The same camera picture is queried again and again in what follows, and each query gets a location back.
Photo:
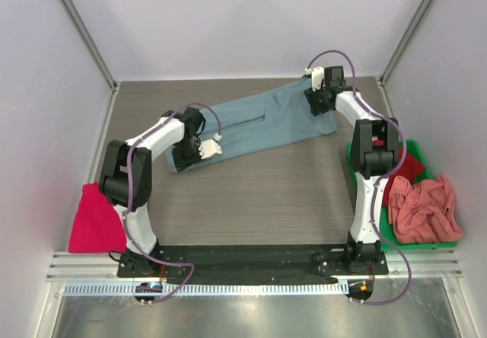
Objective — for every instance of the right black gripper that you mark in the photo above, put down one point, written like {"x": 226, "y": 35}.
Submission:
{"x": 314, "y": 102}

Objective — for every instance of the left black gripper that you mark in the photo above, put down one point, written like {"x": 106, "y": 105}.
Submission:
{"x": 182, "y": 164}

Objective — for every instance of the blue-grey t shirt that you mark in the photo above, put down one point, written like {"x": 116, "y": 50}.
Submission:
{"x": 271, "y": 119}

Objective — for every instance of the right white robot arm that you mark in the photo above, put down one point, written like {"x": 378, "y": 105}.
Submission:
{"x": 373, "y": 156}

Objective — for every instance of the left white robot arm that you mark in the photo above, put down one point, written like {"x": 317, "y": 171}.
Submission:
{"x": 126, "y": 182}

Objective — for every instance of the green plastic tray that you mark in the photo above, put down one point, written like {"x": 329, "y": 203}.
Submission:
{"x": 381, "y": 220}

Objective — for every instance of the dark red t shirt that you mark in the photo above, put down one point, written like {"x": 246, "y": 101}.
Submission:
{"x": 412, "y": 169}

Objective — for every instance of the folded magenta t shirt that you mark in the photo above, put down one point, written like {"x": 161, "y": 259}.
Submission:
{"x": 96, "y": 227}

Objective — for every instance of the salmon pink t shirt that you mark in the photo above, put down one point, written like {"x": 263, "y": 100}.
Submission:
{"x": 423, "y": 213}

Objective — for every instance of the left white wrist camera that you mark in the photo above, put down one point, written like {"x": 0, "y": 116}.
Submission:
{"x": 209, "y": 148}

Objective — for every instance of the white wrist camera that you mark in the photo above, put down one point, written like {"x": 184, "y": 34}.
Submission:
{"x": 209, "y": 148}
{"x": 317, "y": 76}

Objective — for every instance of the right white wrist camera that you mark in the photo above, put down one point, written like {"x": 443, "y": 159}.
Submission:
{"x": 317, "y": 76}

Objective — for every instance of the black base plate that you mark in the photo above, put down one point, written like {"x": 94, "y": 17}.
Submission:
{"x": 285, "y": 264}

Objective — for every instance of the right aluminium frame post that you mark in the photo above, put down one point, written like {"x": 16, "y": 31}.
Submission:
{"x": 412, "y": 27}

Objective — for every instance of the aluminium frame post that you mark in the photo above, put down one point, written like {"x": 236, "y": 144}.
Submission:
{"x": 412, "y": 27}
{"x": 87, "y": 40}

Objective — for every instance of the white slotted cable duct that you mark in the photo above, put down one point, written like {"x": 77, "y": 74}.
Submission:
{"x": 139, "y": 289}

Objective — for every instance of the left aluminium frame post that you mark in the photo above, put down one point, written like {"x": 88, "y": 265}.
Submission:
{"x": 87, "y": 40}

